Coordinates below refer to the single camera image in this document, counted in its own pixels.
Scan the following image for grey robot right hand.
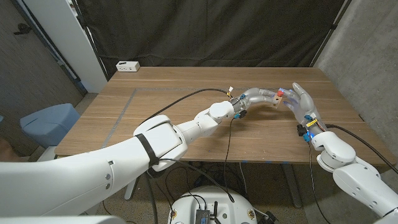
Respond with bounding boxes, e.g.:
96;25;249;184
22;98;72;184
279;82;326;136

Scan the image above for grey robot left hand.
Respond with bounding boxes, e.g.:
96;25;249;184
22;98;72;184
232;87;279;113

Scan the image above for grey table leg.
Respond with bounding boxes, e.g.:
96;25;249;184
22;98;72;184
124;177;139;201
281;164;303;208

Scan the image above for black backdrop stand pole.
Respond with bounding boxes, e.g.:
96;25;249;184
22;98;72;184
310;0;354;67
70;0;110;82

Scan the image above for black backdrop curtain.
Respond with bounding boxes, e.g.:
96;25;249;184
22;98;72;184
76;0;354;78

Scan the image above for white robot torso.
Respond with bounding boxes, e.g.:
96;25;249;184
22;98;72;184
167;185;258;224

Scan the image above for black antenna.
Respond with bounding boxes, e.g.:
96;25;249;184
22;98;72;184
210;201;220;224

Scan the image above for grey electronics box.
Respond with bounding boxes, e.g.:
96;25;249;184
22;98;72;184
195;208;211;224

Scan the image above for white power strip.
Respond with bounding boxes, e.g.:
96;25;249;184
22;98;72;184
115;60;141;73

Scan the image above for blue-grey stool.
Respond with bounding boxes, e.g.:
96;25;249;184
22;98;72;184
20;103;81;149

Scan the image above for person's bare leg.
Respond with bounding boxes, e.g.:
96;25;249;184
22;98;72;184
0;136;29;162

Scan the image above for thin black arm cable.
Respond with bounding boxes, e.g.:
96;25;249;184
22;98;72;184
307;142;332;224
160;117;236;203

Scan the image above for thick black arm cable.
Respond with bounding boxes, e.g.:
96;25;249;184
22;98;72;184
325;124;398;175
136;88;233;224

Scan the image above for white floor cable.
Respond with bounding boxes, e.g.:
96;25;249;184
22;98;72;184
238;162;249;195

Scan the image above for black floor cable loop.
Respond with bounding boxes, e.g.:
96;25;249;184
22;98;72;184
164;161;246;203

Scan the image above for black door handle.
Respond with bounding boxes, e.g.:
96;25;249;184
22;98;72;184
12;23;31;35

